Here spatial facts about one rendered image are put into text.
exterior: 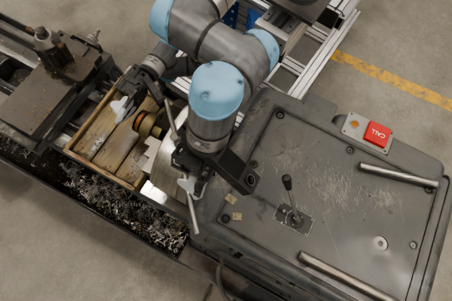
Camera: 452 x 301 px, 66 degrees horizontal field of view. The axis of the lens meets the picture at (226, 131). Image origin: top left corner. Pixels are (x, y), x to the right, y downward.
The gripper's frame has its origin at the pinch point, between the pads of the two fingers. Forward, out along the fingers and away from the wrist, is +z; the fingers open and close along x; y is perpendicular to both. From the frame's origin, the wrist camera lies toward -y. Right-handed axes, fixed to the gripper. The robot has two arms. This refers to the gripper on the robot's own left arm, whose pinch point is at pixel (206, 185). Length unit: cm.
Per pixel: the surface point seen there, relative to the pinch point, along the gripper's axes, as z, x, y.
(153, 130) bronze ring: 21.0, -16.2, 25.4
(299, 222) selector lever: 6.9, -6.0, -22.9
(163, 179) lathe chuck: 18.6, -3.1, 13.2
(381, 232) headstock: 6.4, -13.8, -41.6
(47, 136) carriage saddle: 43, -5, 63
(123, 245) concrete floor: 136, 0, 39
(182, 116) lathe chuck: 7.7, -17.4, 16.3
